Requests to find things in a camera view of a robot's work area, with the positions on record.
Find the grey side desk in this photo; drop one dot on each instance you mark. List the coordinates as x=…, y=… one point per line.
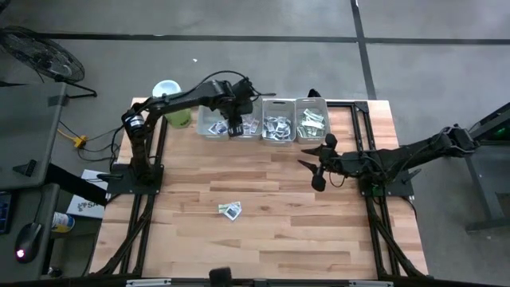
x=28, y=127

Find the yellow power plug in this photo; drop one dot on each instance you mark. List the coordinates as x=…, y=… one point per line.
x=81, y=140

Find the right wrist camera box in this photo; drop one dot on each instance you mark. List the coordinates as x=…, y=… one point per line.
x=330, y=140

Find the silver metal bracket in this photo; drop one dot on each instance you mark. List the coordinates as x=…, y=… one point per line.
x=148, y=283
x=370, y=284

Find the black floor fan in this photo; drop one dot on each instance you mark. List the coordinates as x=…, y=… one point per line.
x=44, y=56

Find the white yellow can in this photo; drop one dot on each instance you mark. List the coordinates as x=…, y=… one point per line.
x=63, y=222

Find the black rounded object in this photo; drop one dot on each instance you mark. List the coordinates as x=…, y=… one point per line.
x=220, y=277

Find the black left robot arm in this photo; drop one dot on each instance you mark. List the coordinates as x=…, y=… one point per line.
x=179, y=99

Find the green wipes canister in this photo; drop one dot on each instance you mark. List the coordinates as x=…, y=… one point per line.
x=179, y=119

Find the black desk bracket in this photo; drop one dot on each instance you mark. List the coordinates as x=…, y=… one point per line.
x=26, y=167

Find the black keyboard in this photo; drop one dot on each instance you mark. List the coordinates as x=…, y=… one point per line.
x=5, y=215

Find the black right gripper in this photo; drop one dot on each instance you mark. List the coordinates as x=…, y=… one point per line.
x=336, y=165

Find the white printed cardboard box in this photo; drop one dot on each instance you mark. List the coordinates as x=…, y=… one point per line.
x=85, y=207

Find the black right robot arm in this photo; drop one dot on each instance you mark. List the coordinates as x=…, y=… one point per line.
x=418, y=153

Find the black computer mouse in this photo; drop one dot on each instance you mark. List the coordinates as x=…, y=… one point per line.
x=28, y=241

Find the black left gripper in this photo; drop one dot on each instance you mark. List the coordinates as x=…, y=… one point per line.
x=240, y=99

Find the light grey plastic bin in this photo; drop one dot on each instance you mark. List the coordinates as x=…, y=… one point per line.
x=279, y=108
x=312, y=104
x=207, y=115
x=249, y=138

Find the black metal cart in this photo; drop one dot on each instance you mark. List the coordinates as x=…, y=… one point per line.
x=500, y=127

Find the green striped bandage wrapper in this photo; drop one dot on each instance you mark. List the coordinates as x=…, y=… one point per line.
x=312, y=125
x=320, y=132
x=301, y=130
x=223, y=207
x=307, y=117
x=316, y=116

